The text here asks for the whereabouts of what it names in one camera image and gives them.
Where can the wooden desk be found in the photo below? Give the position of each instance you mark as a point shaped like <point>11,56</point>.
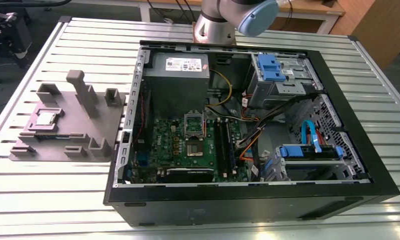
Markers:
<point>320,7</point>

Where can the black open PC case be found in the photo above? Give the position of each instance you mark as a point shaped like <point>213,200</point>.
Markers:
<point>220,200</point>

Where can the metal drive cage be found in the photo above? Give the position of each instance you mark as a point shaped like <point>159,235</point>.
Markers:
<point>286,92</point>

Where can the grey plastic parts rack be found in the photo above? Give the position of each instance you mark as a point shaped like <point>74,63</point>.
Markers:
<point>73,117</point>

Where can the silver square CPU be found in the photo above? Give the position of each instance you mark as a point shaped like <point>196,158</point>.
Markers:
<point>46,119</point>

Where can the metal disk bay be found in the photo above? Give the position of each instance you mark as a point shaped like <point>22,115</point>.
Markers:
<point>314,163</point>

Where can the grey power supply unit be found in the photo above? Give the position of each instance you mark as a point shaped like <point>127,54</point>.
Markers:
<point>175,90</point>

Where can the black RAM slot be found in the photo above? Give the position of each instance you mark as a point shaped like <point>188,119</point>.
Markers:
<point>230,150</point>
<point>221,150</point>

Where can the green motherboard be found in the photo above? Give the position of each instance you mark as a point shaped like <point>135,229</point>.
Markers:
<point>166,155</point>

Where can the blue plastic drive bracket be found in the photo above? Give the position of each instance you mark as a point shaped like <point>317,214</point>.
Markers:
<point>269,67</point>

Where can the hard disk in blue carrier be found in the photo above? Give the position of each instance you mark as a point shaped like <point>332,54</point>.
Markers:
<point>320,152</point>

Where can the CPU socket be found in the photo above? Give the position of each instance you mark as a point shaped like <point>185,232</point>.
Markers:
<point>196,148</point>

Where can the thin metal locking lever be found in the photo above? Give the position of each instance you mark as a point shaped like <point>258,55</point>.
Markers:
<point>204,127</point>

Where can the wooden cabinet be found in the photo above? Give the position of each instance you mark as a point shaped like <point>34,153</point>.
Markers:
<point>380,30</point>

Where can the black graphics card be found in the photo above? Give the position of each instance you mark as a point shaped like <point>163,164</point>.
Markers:
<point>189,175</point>

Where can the green RAM stick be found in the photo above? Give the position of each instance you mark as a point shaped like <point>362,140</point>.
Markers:
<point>53,136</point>

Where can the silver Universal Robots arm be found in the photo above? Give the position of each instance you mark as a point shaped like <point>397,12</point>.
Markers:
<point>216,27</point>

